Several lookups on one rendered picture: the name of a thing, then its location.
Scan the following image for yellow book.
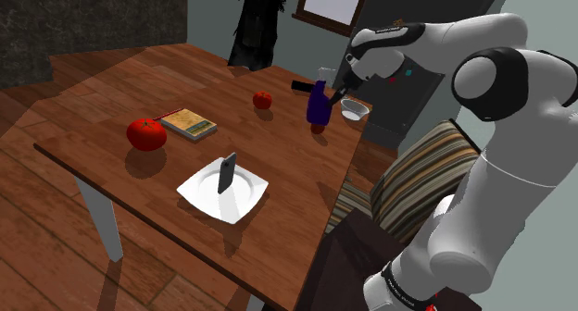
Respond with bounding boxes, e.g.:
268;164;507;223
154;106;219;143

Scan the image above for wooden framed window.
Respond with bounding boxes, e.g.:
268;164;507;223
291;0;372;38

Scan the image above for black house plant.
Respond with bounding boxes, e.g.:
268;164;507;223
226;0;291;72

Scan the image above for small red tomato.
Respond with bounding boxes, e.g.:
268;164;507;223
252;90;273;111

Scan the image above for white square plate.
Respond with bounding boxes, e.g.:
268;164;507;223
175;156;270;226

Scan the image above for black remote control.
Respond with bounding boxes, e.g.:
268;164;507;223
290;79;316;94

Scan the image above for striped armchair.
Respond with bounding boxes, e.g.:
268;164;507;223
324;118;481;246

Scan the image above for wooden table grey legs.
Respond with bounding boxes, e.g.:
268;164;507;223
32;42;374;311

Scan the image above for white bowl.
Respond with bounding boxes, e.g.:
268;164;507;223
339;98;371;122

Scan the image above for blue spray bottle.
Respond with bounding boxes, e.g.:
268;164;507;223
306;68;337;127

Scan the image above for dark robot stand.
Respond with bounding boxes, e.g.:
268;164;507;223
295;207;483;311

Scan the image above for dark grey phone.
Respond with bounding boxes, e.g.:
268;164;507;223
217;152;239;195

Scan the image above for large red tomato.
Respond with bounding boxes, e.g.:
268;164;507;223
125;118;169;153

